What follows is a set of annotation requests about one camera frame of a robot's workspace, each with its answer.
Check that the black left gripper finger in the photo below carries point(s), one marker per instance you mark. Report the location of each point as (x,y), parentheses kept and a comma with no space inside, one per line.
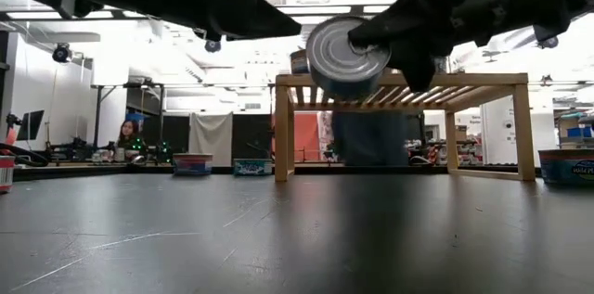
(264,25)

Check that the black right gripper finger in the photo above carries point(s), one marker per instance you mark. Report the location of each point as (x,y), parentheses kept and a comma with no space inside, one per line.
(417,71)
(380,34)

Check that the light blue tuna can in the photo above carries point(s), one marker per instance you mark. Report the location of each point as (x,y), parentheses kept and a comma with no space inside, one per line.
(334,62)

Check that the red label can with barcode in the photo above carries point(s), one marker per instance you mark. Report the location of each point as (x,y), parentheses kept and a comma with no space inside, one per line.
(5,173)

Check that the black background robot arm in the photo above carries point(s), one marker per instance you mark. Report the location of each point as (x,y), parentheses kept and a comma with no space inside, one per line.
(74,150)

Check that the wooden slatted shelf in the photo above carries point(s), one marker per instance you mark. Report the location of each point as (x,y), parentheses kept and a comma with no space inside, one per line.
(487,80)

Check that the person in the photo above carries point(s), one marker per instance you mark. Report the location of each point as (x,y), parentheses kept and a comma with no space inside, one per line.
(130,138)
(371,138)

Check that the white hanging cloth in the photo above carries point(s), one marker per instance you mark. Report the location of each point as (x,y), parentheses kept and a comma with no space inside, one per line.
(211,134)

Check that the teal white label can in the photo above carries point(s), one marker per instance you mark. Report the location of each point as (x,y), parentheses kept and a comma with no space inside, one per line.
(253,167)

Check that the pink and blue label can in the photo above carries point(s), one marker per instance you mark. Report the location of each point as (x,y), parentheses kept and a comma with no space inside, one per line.
(192,165)

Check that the blue Wild Planet can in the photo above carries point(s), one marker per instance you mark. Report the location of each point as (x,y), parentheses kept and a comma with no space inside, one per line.
(568,169)

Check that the black metal rack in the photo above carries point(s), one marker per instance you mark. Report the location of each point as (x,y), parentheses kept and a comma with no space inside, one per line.
(98,118)

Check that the black table mat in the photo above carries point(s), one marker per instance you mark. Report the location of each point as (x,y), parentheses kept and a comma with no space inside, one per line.
(297,238)

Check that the black monitor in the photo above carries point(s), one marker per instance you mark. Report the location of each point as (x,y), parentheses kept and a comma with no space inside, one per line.
(30,124)

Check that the black ceiling camera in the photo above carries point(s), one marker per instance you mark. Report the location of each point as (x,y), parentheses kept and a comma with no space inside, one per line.
(548,43)
(61,53)
(212,46)

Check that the orange wall panel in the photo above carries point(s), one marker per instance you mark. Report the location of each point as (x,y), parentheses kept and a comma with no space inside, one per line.
(306,136)

